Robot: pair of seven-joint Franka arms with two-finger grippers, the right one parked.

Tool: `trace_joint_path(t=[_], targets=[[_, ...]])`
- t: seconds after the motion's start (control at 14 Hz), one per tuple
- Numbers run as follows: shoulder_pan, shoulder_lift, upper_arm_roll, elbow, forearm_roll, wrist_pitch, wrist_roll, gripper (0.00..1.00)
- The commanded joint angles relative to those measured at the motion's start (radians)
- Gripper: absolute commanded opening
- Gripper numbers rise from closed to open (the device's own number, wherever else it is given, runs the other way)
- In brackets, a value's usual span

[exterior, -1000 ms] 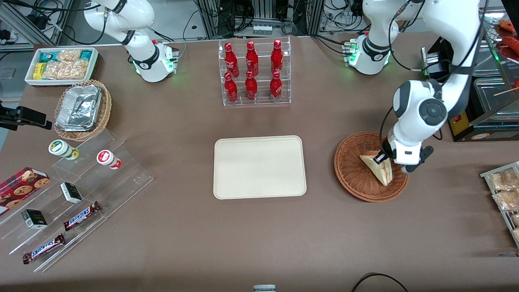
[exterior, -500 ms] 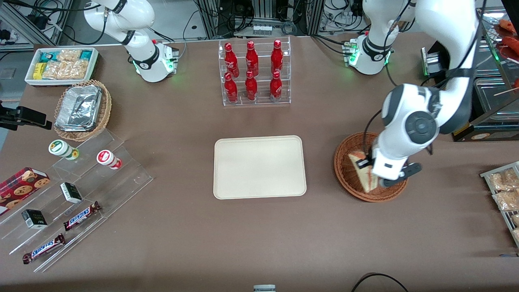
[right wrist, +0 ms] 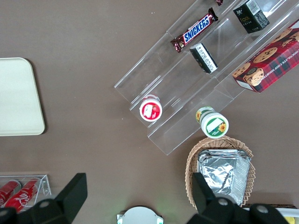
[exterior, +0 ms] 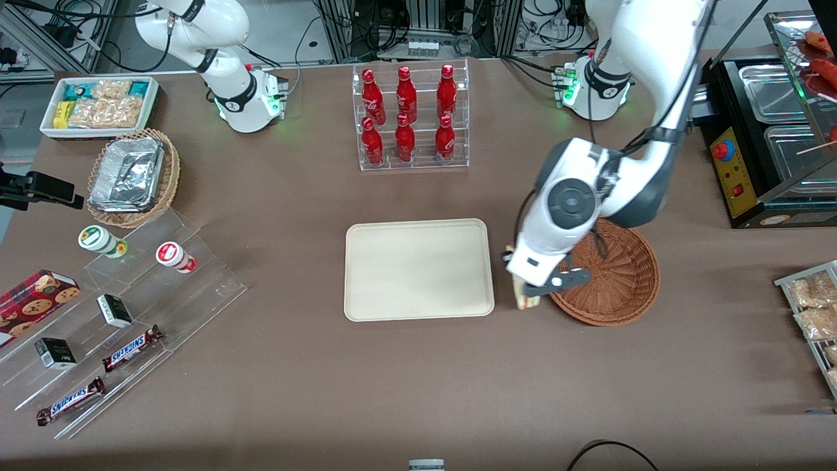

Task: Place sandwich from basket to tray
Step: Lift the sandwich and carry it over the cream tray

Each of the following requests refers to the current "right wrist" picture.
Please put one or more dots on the clear acrylic can holder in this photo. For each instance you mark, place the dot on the clear acrylic can holder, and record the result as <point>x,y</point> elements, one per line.
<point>45,186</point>

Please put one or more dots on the aluminium foil container stack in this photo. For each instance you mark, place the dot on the aluminium foil container stack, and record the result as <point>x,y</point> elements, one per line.
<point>222,172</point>

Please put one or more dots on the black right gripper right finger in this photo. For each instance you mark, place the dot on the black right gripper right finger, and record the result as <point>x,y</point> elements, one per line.
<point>210,210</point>

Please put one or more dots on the clear acrylic stepped shelf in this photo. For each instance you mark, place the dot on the clear acrylic stepped shelf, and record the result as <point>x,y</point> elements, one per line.
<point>177,93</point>

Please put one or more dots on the red strawberry yoghurt cup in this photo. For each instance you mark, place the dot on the red strawberry yoghurt cup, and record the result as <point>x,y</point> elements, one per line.
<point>151,110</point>

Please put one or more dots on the red chocolate chip shortbread box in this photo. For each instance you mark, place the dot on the red chocolate chip shortbread box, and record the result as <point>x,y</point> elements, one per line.
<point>271,60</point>

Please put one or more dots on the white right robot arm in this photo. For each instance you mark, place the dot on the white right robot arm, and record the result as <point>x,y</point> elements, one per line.
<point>140,215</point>

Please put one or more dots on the white plastic tray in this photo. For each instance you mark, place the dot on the white plastic tray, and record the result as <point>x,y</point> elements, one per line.
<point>18,98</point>

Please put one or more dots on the dark red wrapped bar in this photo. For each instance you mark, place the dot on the dark red wrapped bar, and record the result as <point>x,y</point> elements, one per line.
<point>219,2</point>

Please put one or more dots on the red Coca-Cola can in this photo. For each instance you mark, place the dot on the red Coca-Cola can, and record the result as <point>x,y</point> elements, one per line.
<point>7,190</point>
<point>22,196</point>

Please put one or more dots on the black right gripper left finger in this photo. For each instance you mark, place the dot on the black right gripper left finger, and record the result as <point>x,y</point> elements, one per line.
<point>65,200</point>

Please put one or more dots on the green sunflower lidded cup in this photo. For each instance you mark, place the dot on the green sunflower lidded cup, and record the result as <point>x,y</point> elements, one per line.
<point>213,124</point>

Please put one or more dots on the small black white carton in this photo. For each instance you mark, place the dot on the small black white carton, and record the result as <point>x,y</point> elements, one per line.
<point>204,58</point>

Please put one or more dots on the light oval wicker basket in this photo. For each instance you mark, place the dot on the light oval wicker basket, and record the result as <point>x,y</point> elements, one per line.
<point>191,161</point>

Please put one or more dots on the Snickers chocolate bar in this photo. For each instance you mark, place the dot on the Snickers chocolate bar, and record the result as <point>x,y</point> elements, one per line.
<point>196,29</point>

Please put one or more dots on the large black carton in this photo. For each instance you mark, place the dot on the large black carton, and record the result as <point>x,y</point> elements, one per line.
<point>251,17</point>

